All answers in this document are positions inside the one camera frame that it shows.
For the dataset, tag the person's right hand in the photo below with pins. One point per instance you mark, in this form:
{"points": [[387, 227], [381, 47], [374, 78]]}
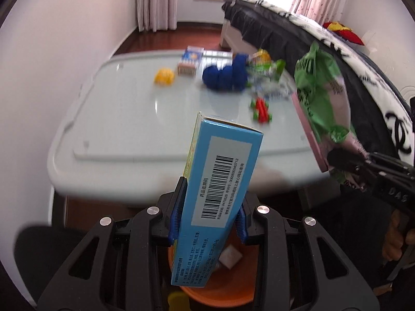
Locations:
{"points": [[395, 239]]}

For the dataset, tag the yellow green packet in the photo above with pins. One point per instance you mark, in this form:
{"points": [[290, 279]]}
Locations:
{"points": [[260, 56]]}

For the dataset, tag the orange plastic bin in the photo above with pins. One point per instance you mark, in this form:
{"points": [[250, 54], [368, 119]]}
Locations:
{"points": [[223, 296]]}

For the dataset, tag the white plastic table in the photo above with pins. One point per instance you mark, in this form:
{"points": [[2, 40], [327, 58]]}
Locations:
{"points": [[129, 120]]}

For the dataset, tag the yellow plastic toy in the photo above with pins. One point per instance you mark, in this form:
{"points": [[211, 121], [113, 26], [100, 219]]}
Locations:
{"points": [[164, 77]]}

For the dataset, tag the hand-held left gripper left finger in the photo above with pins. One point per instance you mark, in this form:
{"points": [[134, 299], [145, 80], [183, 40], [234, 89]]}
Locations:
{"points": [[177, 215]]}

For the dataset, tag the person's black clothing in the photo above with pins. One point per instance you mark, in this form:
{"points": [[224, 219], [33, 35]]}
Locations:
{"points": [[42, 249]]}

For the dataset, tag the clear crumpled wrapper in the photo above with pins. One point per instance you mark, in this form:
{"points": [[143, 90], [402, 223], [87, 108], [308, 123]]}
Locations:
{"points": [[270, 89]]}

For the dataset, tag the white bed frame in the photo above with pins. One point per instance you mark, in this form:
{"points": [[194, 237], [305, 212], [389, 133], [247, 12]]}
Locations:
{"points": [[231, 35]]}

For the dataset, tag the red and yellow pillow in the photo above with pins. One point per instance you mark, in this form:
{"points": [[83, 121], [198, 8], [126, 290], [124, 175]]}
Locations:
{"points": [[343, 32]]}

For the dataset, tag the green snack packet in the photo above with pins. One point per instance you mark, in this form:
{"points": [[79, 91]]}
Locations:
{"points": [[267, 69]]}

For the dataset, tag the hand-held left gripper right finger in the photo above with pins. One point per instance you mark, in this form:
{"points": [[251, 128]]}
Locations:
{"points": [[242, 228]]}

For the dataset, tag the green and pink snack bag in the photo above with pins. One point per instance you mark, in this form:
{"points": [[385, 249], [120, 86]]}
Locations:
{"points": [[319, 103]]}

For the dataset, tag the red and green toy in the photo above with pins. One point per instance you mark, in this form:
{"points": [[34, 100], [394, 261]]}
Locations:
{"points": [[261, 110]]}

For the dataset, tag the small tan cardboard box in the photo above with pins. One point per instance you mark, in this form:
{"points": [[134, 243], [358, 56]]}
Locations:
{"points": [[186, 70]]}

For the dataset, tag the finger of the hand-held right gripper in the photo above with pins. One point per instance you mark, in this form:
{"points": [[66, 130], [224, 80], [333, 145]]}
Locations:
{"points": [[345, 161]]}

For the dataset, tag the blue and white carton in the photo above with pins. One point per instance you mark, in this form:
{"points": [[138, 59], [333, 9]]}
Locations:
{"points": [[193, 55]]}

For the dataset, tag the blue cardboard box with barcode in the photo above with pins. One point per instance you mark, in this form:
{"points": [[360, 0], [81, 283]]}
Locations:
{"points": [[220, 175]]}

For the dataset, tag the blue knitted yarn item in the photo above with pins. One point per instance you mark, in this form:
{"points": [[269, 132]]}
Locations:
{"points": [[225, 74]]}

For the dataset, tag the black white printed blanket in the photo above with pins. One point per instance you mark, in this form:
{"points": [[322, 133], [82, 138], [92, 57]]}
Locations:
{"points": [[366, 81]]}

